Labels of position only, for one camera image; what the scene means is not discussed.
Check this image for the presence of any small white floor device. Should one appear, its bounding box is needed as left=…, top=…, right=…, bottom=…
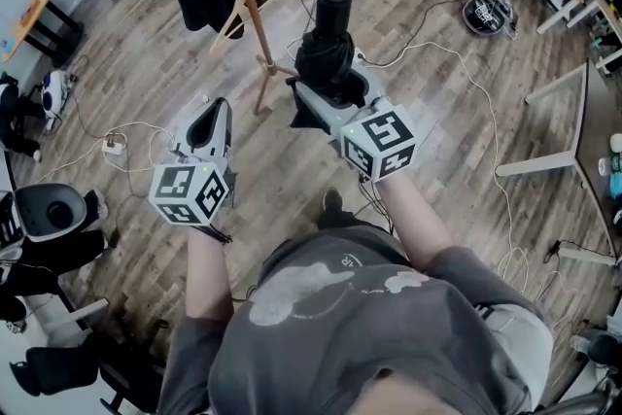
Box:
left=39, top=69, right=75, bottom=121

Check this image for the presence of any white power strip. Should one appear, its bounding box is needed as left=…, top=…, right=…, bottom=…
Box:
left=100, top=132, right=129, bottom=157

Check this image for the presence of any person's black shoe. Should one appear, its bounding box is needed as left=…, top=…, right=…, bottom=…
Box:
left=322, top=188, right=345, bottom=225

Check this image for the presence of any dark desk with white legs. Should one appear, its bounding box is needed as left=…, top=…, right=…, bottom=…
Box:
left=495, top=56, right=622, bottom=266

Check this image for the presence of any person's right forearm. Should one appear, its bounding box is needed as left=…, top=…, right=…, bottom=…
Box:
left=376, top=172, right=456, bottom=271

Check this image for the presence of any person's grey printed shirt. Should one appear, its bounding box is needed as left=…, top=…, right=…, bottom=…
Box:
left=156, top=225, right=556, bottom=415

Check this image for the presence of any wooden coat stand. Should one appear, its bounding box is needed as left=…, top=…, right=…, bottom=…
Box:
left=213, top=0, right=298, bottom=116

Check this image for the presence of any black umbrella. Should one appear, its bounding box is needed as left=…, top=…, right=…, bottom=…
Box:
left=289, top=0, right=364, bottom=130

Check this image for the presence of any wooden clothes hanger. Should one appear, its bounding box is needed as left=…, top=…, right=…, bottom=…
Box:
left=209, top=0, right=286, bottom=55

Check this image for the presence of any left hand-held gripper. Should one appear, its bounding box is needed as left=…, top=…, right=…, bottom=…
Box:
left=148, top=97, right=239, bottom=227

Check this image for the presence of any white and grey round device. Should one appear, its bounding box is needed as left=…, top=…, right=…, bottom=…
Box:
left=11, top=183, right=89, bottom=244

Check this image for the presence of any long white cable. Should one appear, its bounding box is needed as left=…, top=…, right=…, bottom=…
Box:
left=362, top=41, right=579, bottom=307

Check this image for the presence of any round wooden side table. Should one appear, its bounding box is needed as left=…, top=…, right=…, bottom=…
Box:
left=0, top=0, right=85, bottom=67

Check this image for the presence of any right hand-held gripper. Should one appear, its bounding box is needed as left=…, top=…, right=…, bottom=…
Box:
left=293, top=47, right=419, bottom=184

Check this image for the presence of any person's left forearm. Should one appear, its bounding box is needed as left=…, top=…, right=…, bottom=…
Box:
left=185, top=222, right=235, bottom=325

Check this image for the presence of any black robot vacuum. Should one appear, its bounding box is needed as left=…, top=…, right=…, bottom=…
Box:
left=460, top=0, right=519, bottom=38

